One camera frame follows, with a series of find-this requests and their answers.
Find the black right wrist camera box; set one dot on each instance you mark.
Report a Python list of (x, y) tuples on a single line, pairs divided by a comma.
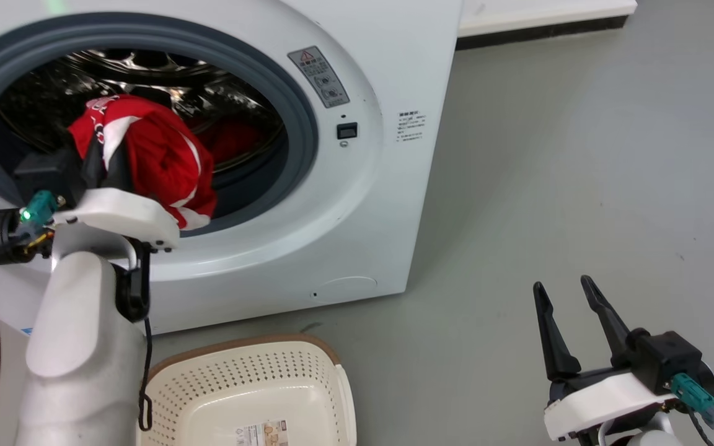
[(667, 359)]

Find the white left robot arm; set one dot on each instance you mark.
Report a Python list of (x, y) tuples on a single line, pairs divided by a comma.
[(78, 347)]

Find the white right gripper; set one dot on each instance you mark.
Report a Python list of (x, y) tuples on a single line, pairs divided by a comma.
[(599, 402)]

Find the black door latch socket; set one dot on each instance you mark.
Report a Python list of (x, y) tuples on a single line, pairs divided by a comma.
[(347, 131)]

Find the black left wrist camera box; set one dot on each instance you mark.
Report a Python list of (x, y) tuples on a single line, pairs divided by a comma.
[(47, 173)]

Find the grey warning sticker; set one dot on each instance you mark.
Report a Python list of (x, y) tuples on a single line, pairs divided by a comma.
[(319, 76)]

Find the teal right camera connector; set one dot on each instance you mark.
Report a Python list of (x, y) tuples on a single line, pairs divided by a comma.
[(695, 396)]

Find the small printed text label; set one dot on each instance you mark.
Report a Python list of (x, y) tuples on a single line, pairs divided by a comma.
[(411, 126)]

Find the white front-load washing machine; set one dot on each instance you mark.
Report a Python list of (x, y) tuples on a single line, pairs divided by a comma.
[(388, 204)]

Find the teal left camera connector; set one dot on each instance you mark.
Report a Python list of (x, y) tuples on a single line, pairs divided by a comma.
[(39, 208)]

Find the cream perforated laundry basket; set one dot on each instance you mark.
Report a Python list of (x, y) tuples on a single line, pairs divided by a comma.
[(251, 396)]

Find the grey rubber door gasket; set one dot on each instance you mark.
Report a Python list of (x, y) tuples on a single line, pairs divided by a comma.
[(298, 105)]

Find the red and white garment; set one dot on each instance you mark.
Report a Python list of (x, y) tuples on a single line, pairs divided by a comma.
[(165, 155)]

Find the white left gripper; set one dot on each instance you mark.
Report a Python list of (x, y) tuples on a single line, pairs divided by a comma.
[(118, 214)]

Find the shiny steel washer drum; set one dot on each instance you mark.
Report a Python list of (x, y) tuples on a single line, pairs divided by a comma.
[(146, 77)]

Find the white platform with dark base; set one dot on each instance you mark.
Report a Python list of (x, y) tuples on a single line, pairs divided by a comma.
[(543, 15)]

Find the teal camera connector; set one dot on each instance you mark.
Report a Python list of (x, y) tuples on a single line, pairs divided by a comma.
[(695, 396), (39, 208)]

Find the printed basket label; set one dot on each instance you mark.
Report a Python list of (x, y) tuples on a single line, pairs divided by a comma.
[(265, 433)]

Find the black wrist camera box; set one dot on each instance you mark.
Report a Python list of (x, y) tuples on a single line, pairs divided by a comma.
[(47, 173), (667, 359)]

